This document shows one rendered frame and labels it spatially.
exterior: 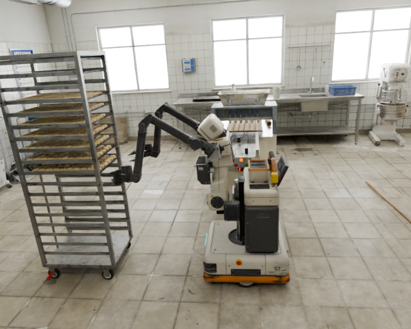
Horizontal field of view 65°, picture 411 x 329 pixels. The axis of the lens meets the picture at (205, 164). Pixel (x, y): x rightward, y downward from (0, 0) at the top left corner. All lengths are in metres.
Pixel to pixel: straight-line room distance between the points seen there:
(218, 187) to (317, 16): 4.94
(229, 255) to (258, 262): 0.22
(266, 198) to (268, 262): 0.51
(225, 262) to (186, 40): 5.04
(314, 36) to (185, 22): 2.46
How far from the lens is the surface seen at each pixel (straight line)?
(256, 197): 2.35
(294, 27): 6.79
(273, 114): 3.62
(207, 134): 2.37
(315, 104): 6.32
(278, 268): 2.62
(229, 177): 3.09
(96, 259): 3.02
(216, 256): 2.59
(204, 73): 6.77
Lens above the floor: 1.77
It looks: 19 degrees down
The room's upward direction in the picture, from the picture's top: 3 degrees counter-clockwise
